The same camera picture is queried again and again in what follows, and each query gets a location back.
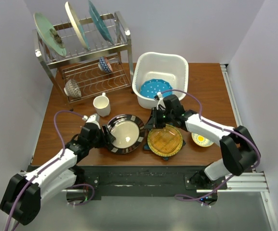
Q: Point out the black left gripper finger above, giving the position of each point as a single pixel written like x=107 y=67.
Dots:
x=106 y=130
x=108 y=140

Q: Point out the yellow woven pattern plate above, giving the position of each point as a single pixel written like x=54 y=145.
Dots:
x=168 y=132

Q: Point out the white plastic bin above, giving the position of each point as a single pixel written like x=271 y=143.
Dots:
x=169 y=67

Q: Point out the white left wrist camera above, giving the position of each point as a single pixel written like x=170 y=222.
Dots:
x=94 y=118

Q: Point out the black striped rim plate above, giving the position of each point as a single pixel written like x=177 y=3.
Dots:
x=128 y=131

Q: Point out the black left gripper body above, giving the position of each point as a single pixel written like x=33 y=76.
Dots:
x=99 y=141

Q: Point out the small bowl yellow sun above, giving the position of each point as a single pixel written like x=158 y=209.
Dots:
x=201 y=141

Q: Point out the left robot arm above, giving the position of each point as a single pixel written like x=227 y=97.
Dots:
x=21 y=199

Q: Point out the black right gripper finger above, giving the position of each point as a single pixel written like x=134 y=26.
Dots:
x=154 y=113
x=151 y=124

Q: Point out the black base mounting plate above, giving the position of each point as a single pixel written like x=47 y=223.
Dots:
x=137 y=181

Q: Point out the dark teal star plate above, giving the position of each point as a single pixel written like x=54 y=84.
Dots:
x=165 y=157

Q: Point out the blue polka dot plate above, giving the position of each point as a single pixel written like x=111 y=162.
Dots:
x=150 y=88

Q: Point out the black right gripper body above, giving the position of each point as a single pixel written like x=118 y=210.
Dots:
x=164 y=118

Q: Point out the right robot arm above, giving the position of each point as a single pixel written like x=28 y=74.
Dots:
x=239 y=151

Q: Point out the aluminium frame rail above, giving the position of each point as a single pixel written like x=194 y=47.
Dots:
x=251 y=183

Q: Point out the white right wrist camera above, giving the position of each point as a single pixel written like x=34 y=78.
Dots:
x=158 y=97

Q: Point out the white ceramic mug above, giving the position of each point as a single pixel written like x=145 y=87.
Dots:
x=102 y=105

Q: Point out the pale green plate in rack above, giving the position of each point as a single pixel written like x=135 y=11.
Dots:
x=49 y=35

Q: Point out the grey patterned bowl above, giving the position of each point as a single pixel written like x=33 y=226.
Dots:
x=71 y=89

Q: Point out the cream teal plate in rack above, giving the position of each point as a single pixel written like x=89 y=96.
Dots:
x=77 y=26

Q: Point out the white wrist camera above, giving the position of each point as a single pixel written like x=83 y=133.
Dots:
x=94 y=118
x=158 y=97

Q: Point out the stainless steel dish rack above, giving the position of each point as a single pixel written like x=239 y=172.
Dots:
x=82 y=65

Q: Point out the blue zigzag pattern bowl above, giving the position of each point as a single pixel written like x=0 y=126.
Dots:
x=105 y=65

